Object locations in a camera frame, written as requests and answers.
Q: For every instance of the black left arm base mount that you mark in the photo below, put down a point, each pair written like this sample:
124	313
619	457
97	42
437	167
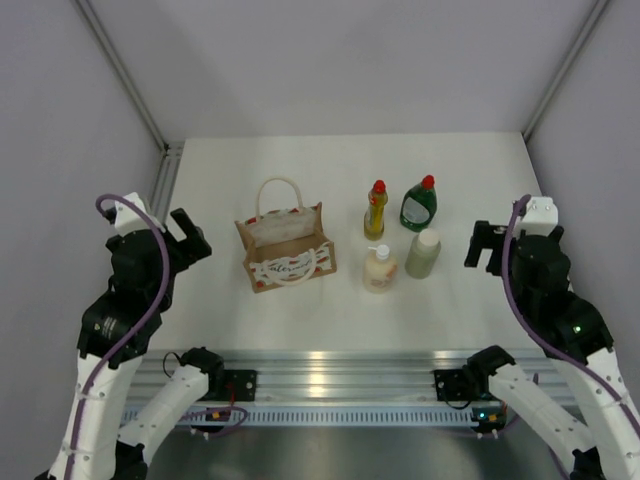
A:
239	385

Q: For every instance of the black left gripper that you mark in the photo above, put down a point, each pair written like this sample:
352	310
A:
190	249

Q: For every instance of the corner aluminium post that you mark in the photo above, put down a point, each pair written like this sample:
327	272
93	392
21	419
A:
90	17
573	52

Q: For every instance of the perforated cable duct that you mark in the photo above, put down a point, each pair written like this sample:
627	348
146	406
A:
261	416

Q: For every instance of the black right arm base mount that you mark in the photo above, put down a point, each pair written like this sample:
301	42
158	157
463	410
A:
460	387

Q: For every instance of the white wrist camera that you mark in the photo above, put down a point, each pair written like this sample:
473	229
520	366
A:
127	220
538	217

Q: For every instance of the left corner aluminium post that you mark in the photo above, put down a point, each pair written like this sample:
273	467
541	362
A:
90	17

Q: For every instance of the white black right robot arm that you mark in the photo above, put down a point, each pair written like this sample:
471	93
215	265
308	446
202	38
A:
603	443

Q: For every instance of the yellow oil bottle red cap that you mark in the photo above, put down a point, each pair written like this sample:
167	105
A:
373	222

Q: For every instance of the white-capped pale green bottle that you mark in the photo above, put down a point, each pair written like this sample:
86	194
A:
423	253

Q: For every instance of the aluminium frame rail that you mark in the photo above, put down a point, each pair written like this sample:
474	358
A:
358	377

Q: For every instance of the right corner aluminium post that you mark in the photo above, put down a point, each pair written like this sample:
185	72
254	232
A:
573	52

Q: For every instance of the burlap canvas bag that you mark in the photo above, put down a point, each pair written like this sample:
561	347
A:
285	247

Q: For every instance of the green bottle red cap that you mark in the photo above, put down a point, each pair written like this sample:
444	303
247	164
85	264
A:
419	205

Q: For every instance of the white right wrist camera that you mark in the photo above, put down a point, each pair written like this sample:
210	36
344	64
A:
538	217

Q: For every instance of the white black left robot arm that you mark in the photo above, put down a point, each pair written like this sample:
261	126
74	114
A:
115	335

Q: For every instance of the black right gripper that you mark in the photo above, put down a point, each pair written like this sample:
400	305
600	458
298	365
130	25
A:
488	237

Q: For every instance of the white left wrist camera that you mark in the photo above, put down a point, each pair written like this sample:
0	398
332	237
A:
127	220

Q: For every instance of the cream pump lotion bottle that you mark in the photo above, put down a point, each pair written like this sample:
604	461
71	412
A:
380	267

